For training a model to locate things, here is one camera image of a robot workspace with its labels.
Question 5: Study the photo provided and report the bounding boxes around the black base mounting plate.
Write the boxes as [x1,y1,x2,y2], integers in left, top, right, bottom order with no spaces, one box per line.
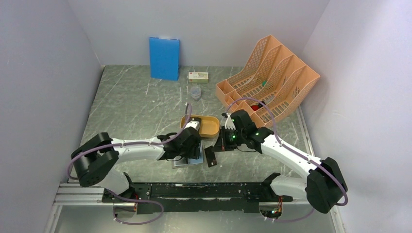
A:
[102,182,293,216]

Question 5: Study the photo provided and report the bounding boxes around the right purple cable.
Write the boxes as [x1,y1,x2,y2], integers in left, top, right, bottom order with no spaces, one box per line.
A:
[222,97,349,223]

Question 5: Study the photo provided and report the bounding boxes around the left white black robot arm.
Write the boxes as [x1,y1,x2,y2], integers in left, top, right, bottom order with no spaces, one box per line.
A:
[72,117,202,202]

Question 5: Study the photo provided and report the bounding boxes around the small white red box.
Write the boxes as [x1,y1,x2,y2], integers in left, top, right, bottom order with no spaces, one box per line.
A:
[188,71,209,83]

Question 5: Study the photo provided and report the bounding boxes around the red black object in rack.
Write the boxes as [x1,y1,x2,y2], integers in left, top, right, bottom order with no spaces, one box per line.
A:
[250,101,265,111]

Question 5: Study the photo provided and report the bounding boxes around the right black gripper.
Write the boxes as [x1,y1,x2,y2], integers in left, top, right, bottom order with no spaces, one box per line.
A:
[212,125,245,152]

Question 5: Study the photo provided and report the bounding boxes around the small clear plastic cup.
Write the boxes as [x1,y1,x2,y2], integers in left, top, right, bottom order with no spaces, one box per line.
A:
[189,86,202,100]

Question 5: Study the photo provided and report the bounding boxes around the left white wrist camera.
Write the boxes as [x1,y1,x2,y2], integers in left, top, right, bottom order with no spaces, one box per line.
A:
[186,117,202,131]

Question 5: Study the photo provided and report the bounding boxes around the purple cable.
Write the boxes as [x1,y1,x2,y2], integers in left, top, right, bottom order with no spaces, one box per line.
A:
[66,102,194,226]
[222,97,349,223]

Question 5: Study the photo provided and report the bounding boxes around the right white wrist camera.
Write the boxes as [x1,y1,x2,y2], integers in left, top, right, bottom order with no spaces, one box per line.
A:
[224,115,236,130]

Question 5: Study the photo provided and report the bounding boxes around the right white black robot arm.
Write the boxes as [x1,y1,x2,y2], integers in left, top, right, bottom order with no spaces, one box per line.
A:
[213,110,348,214]

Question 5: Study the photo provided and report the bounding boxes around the blue board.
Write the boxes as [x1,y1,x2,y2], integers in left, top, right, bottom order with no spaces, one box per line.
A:
[149,37,180,81]

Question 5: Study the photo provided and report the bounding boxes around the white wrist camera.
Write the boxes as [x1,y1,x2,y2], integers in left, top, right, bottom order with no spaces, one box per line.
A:
[224,115,236,130]
[186,117,202,131]

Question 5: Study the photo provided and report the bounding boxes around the orange file organizer rack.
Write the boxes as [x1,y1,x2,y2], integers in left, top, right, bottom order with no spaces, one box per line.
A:
[215,35,320,128]

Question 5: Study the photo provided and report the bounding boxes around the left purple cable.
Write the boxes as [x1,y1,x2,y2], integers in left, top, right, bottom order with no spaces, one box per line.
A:
[66,102,194,226]

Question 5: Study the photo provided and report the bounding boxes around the grey card holder wallet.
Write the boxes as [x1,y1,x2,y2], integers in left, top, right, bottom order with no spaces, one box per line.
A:
[172,144,204,168]

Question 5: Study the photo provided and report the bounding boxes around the yellow oval tray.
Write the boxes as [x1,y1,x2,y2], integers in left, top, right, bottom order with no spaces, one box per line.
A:
[180,115,220,139]

